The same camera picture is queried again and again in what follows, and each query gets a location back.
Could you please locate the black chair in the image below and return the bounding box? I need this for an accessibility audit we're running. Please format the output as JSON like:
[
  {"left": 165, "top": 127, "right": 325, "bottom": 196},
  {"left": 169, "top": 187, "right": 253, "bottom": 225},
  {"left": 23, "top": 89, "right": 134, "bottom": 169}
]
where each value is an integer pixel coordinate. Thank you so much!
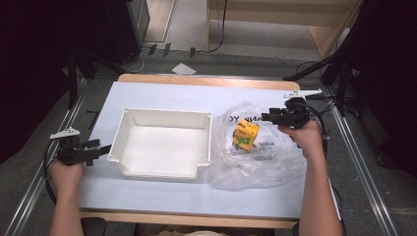
[{"left": 80, "top": 216, "right": 108, "bottom": 236}]

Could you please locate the white paper sheet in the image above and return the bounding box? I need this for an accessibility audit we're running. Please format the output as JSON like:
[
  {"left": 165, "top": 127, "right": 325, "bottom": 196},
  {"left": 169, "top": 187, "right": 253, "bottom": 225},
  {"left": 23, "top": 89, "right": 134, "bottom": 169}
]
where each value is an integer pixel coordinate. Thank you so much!
[{"left": 171, "top": 62, "right": 198, "bottom": 76}]

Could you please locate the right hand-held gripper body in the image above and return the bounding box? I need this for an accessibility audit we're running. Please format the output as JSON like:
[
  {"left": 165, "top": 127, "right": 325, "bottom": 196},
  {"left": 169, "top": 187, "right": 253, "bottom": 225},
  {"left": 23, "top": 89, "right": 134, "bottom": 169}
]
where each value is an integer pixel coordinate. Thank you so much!
[{"left": 282, "top": 88, "right": 324, "bottom": 130}]

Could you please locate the clear plastic bag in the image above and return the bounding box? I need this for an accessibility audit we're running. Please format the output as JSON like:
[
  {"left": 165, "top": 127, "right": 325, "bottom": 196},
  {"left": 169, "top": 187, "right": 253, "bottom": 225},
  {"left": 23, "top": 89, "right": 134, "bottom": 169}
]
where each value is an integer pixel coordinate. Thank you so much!
[{"left": 208, "top": 100, "right": 308, "bottom": 192}]

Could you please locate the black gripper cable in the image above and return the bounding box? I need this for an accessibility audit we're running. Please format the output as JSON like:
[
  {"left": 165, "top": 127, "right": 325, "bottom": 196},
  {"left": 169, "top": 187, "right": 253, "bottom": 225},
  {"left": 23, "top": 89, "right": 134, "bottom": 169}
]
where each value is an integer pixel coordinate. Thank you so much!
[
  {"left": 41, "top": 139, "right": 59, "bottom": 205},
  {"left": 306, "top": 103, "right": 330, "bottom": 159}
]

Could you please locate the wooden table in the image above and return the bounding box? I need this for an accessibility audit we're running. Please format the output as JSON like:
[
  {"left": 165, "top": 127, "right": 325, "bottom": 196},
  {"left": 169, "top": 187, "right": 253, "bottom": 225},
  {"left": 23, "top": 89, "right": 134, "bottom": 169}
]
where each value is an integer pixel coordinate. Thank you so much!
[{"left": 78, "top": 73, "right": 302, "bottom": 230}]

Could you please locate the metal floor rail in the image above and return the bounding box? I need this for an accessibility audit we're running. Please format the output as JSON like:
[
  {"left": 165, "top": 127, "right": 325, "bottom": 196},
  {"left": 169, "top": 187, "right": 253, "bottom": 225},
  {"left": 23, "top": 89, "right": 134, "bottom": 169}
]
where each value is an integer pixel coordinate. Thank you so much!
[
  {"left": 2, "top": 78, "right": 89, "bottom": 236},
  {"left": 326, "top": 87, "right": 400, "bottom": 236}
]

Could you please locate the person's left hand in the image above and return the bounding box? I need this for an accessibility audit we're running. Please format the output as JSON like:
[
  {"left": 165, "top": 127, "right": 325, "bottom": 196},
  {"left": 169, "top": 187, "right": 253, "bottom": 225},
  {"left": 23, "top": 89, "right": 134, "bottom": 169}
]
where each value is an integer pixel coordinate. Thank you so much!
[{"left": 48, "top": 159, "right": 86, "bottom": 195}]

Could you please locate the light blue table mat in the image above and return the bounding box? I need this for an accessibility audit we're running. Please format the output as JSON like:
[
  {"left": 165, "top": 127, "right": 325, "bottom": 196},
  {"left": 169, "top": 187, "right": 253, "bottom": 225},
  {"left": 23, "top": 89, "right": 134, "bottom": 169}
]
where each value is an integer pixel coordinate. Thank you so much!
[{"left": 78, "top": 81, "right": 310, "bottom": 220}]

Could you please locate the black cabinet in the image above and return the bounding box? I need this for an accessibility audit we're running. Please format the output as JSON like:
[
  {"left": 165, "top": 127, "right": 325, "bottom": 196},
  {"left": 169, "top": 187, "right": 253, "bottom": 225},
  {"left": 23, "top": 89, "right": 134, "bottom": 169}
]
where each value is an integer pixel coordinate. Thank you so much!
[{"left": 103, "top": 0, "right": 152, "bottom": 66}]

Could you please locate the wooden shelf unit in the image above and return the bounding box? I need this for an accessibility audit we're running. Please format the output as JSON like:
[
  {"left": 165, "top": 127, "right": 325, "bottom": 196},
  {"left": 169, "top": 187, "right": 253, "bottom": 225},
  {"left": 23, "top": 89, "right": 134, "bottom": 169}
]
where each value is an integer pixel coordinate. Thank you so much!
[{"left": 205, "top": 0, "right": 366, "bottom": 61}]

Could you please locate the black hanging cable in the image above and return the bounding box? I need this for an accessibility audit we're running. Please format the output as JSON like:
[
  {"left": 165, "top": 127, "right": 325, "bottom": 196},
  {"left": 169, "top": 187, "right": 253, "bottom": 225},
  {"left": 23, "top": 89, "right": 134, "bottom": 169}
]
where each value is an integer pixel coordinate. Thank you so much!
[{"left": 202, "top": 0, "right": 229, "bottom": 54}]

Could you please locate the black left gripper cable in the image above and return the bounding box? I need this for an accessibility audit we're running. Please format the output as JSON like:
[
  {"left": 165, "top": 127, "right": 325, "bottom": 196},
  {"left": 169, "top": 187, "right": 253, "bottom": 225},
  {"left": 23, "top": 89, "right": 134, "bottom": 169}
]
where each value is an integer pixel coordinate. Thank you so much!
[{"left": 41, "top": 139, "right": 59, "bottom": 205}]

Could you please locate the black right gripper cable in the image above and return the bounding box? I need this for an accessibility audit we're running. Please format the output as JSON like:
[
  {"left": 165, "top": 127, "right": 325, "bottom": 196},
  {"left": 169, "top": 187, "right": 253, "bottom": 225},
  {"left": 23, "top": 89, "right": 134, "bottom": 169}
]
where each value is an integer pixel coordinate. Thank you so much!
[{"left": 306, "top": 103, "right": 330, "bottom": 159}]

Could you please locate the person's lap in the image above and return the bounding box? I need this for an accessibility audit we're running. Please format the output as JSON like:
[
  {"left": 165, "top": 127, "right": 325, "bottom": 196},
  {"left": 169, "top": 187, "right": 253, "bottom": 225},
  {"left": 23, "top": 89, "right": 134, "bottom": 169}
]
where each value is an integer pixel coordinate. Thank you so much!
[{"left": 136, "top": 223, "right": 274, "bottom": 236}]

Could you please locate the black metal stand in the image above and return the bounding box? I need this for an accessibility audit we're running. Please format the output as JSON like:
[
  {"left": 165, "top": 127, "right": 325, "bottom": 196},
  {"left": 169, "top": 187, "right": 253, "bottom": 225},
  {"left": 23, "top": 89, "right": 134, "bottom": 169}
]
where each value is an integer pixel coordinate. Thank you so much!
[
  {"left": 62, "top": 45, "right": 99, "bottom": 110},
  {"left": 282, "top": 45, "right": 353, "bottom": 118}
]

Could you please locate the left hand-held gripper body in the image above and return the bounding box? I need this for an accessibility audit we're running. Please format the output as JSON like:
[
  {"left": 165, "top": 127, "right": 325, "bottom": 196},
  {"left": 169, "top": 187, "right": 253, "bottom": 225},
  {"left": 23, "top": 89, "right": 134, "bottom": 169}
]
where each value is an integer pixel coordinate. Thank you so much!
[{"left": 49, "top": 127, "right": 88, "bottom": 167}]

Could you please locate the person's right hand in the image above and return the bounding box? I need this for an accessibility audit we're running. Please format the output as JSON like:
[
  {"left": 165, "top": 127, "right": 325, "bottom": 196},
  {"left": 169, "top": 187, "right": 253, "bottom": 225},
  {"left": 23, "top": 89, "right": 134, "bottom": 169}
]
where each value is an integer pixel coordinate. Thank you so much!
[{"left": 277, "top": 119, "right": 326, "bottom": 160}]

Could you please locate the yellow carton box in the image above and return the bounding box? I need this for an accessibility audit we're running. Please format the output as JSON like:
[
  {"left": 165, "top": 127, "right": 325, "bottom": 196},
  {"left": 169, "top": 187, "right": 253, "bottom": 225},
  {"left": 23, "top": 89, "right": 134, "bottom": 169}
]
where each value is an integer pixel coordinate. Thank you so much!
[{"left": 232, "top": 118, "right": 261, "bottom": 152}]

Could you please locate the white plastic bin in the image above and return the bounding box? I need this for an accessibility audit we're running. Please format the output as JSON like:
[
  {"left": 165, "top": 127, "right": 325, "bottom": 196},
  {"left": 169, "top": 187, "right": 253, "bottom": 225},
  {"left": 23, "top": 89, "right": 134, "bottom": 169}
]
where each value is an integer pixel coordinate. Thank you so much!
[{"left": 106, "top": 107, "right": 213, "bottom": 180}]

